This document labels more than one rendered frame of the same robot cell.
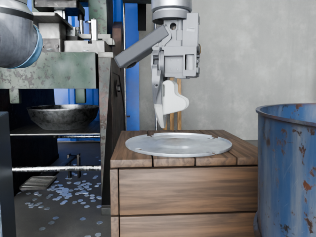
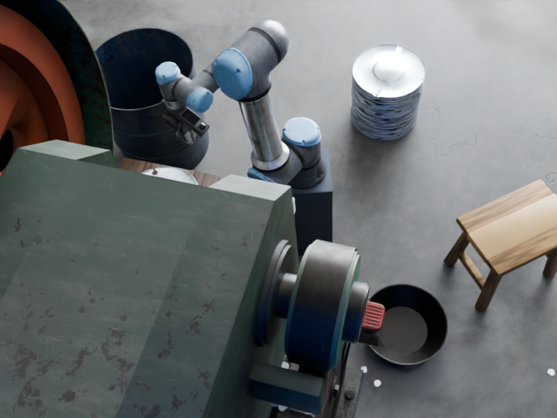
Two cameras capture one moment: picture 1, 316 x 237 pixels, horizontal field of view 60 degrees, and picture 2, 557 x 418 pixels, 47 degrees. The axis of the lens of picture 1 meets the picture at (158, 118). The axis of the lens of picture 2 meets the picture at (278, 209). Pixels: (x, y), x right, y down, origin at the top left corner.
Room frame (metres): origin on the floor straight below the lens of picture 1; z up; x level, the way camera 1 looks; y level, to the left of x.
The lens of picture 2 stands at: (1.67, 0.85, 2.22)
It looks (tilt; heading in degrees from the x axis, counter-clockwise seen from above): 59 degrees down; 206
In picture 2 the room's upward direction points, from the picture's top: 8 degrees counter-clockwise
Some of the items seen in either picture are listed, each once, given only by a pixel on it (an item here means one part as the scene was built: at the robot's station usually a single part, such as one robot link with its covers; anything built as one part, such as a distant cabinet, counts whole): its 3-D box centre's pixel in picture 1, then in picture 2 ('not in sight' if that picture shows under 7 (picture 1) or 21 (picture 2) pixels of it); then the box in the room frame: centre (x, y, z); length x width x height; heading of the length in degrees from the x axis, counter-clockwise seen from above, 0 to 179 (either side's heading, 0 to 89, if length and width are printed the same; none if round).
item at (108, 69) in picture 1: (121, 97); not in sight; (1.50, 0.20, 0.45); 0.92 x 0.12 x 0.90; 4
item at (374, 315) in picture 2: not in sight; (370, 320); (1.09, 0.78, 0.72); 0.07 x 0.06 x 0.08; 4
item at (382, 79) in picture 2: not in sight; (389, 70); (-0.13, 0.54, 0.28); 0.29 x 0.29 x 0.01
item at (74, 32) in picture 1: (60, 33); not in sight; (1.34, 0.46, 0.76); 0.15 x 0.09 x 0.05; 94
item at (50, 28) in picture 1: (49, 35); not in sight; (1.17, 0.45, 0.72); 0.25 x 0.14 x 0.14; 4
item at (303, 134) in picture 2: not in sight; (300, 142); (0.55, 0.41, 0.62); 0.13 x 0.12 x 0.14; 160
